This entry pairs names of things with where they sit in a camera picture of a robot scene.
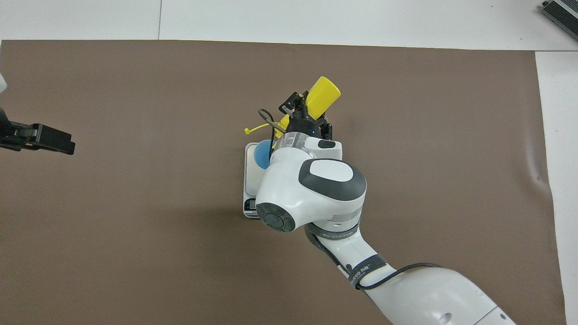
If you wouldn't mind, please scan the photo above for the yellow squeeze bottle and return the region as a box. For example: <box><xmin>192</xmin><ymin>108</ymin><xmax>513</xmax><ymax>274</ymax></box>
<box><xmin>244</xmin><ymin>76</ymin><xmax>341</xmax><ymax>136</ymax></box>

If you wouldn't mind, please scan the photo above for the grey ribbed metal box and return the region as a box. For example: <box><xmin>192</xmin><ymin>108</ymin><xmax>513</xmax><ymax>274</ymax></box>
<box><xmin>541</xmin><ymin>0</ymin><xmax>578</xmax><ymax>43</ymax></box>

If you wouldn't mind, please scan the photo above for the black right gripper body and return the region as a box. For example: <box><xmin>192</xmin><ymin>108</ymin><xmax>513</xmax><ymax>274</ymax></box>
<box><xmin>289</xmin><ymin>116</ymin><xmax>326</xmax><ymax>137</ymax></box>

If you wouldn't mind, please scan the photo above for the silver digital kitchen scale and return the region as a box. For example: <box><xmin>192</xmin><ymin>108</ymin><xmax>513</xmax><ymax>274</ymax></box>
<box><xmin>244</xmin><ymin>143</ymin><xmax>272</xmax><ymax>220</ymax></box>

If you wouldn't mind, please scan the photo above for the brown paper mat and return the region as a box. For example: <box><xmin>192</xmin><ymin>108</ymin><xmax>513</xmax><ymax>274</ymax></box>
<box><xmin>0</xmin><ymin>40</ymin><xmax>567</xmax><ymax>325</ymax></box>

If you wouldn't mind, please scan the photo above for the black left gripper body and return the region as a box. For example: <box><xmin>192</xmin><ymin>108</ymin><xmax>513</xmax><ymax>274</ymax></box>
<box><xmin>0</xmin><ymin>108</ymin><xmax>32</xmax><ymax>152</ymax></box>

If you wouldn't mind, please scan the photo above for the light blue plastic cup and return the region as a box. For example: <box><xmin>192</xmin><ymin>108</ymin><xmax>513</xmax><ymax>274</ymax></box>
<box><xmin>254</xmin><ymin>140</ymin><xmax>276</xmax><ymax>170</ymax></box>

